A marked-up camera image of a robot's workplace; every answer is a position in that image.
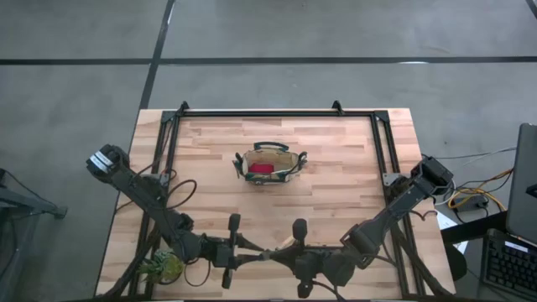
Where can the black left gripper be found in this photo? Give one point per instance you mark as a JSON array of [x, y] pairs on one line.
[[228, 256]]

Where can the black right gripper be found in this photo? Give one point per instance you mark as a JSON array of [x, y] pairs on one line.
[[314, 262]]

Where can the red gardening glove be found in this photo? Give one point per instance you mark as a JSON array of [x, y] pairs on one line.
[[261, 168]]

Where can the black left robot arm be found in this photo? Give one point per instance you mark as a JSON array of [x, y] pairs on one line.
[[142, 197]]

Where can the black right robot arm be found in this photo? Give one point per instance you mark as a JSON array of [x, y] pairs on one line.
[[398, 209]]

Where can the beige green gardening bag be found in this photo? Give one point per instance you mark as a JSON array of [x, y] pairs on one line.
[[268, 159]]

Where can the succulent plant in black pot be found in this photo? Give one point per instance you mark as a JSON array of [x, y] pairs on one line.
[[161, 268]]

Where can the white paper sheet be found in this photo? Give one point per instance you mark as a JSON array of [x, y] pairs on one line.
[[445, 221]]

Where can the black round stool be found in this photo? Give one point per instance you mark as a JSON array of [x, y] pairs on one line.
[[456, 262]]

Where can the grey power box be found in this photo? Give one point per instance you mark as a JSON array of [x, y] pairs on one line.
[[470, 203]]

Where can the black keyboard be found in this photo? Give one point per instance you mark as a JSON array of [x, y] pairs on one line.
[[509, 264]]

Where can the grey metal stand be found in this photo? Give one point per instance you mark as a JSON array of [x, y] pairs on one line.
[[29, 203]]

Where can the black aluminium table frame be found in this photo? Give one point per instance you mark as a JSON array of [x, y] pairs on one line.
[[272, 113]]

